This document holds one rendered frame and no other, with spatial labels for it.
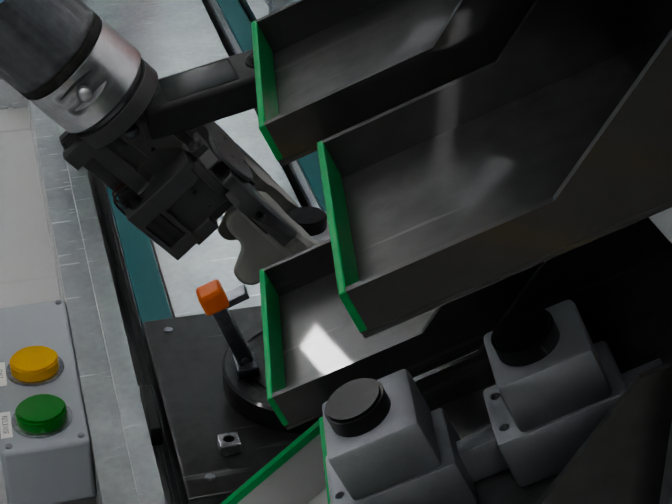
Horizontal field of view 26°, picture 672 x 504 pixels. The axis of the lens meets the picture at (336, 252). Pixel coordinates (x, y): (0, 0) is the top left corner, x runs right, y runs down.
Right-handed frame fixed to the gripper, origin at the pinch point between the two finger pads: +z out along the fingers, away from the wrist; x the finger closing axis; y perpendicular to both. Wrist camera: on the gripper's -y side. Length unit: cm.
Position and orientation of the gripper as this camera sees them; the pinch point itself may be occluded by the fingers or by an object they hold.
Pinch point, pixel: (314, 239)
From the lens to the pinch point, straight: 111.8
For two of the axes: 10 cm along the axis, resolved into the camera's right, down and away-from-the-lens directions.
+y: -7.3, 6.6, 1.7
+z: 6.3, 5.6, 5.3
